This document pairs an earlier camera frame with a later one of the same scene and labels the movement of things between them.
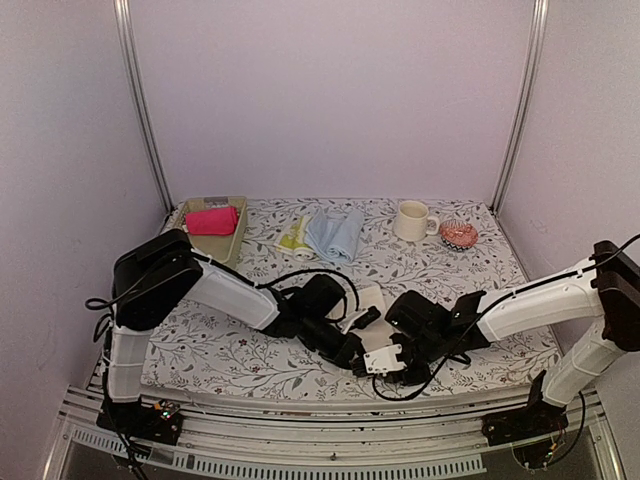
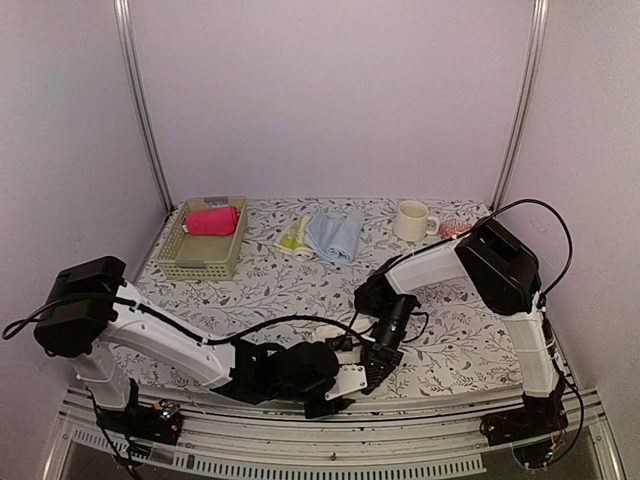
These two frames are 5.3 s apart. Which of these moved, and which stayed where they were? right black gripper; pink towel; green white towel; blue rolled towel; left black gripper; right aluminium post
Moved: right black gripper; left black gripper
Stayed: blue rolled towel; pink towel; right aluminium post; green white towel
